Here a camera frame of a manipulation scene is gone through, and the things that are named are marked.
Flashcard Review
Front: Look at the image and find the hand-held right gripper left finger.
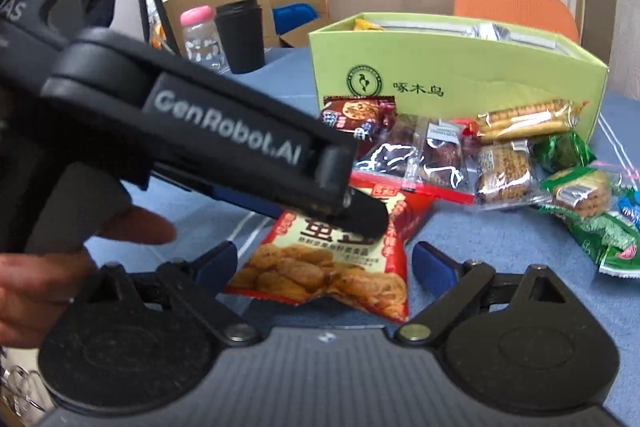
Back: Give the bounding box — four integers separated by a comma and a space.
70, 241, 261, 348

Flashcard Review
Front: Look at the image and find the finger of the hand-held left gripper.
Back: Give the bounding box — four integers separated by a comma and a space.
150, 172, 287, 219
299, 142, 391, 235

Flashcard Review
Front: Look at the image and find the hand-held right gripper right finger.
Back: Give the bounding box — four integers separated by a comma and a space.
385, 241, 577, 347

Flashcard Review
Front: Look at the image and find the clear dark cake packet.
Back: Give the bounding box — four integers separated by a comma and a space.
352, 114, 426, 180
417, 119, 468, 188

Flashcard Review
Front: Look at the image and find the large red fried snack packet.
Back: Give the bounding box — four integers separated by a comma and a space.
222, 184, 435, 324

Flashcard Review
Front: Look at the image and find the small red cookie packet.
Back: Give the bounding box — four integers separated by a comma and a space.
322, 96, 397, 142

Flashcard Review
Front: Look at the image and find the clear oat bar packet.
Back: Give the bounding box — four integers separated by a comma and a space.
472, 141, 538, 206

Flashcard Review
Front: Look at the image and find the green round biscuit packet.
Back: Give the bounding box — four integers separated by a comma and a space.
540, 167, 613, 220

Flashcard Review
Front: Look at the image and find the dark green snack packet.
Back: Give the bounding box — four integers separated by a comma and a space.
530, 132, 597, 172

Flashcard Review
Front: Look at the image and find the green cardboard box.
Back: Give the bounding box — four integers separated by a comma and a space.
308, 12, 610, 142

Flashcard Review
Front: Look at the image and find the biscuit stick packet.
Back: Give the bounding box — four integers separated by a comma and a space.
472, 99, 588, 144

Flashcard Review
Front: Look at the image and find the green white candy packet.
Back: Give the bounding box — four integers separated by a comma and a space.
537, 204, 640, 280

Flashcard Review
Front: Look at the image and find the blue snack packet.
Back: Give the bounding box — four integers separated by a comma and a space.
617, 187, 640, 233

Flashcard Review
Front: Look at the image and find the silver foil snack packet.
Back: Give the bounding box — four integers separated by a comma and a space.
470, 21, 506, 42

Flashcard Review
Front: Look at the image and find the person's left hand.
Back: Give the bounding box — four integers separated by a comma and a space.
0, 205, 177, 350

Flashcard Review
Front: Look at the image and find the blue striped tablecloth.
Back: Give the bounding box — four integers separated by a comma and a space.
112, 44, 640, 423

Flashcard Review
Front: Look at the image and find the clear bottle pink lid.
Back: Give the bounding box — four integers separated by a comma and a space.
180, 5, 223, 72

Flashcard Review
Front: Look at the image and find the black cup with lid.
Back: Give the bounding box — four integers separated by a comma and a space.
215, 0, 266, 75

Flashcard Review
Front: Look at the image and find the blue chair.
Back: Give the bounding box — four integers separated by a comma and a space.
272, 3, 319, 48

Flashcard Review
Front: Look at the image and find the orange chair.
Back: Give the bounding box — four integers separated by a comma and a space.
453, 0, 581, 45

